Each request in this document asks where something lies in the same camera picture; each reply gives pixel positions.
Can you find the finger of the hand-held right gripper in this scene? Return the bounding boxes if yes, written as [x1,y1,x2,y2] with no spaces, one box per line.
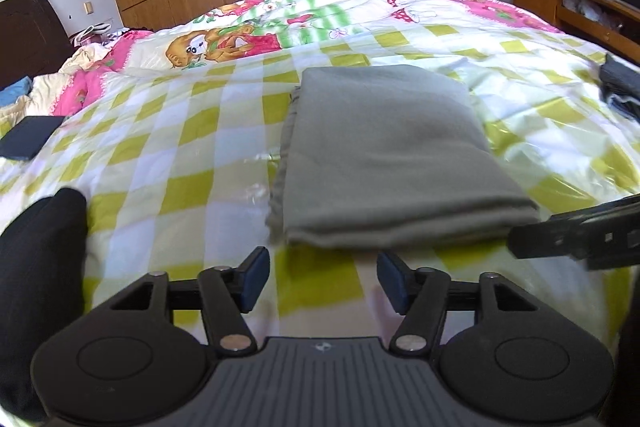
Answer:
[507,194,640,270]

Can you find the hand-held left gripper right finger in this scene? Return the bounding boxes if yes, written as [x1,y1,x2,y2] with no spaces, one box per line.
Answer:
[376,251,541,354]

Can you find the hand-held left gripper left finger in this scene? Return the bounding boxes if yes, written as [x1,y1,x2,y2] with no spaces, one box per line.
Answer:
[107,247,271,353]

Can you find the folded dark grey pants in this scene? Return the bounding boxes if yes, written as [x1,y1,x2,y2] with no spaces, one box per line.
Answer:
[599,53,640,124]

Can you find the checked cartoon print quilt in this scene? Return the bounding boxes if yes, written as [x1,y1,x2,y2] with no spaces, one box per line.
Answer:
[0,0,640,358]

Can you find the black folded cloth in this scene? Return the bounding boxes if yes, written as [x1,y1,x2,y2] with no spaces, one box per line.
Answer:
[0,187,88,423]

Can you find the pink and cream blanket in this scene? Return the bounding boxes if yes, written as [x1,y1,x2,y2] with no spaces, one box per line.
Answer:
[30,29,156,118]

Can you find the dark blue notebook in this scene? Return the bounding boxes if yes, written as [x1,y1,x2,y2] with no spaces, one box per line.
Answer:
[0,116,67,160]

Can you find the blue pillow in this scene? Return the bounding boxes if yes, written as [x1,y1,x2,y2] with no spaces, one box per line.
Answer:
[0,77,33,108]

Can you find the dark wooden headboard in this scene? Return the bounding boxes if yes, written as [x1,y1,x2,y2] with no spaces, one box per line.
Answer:
[0,0,76,90]

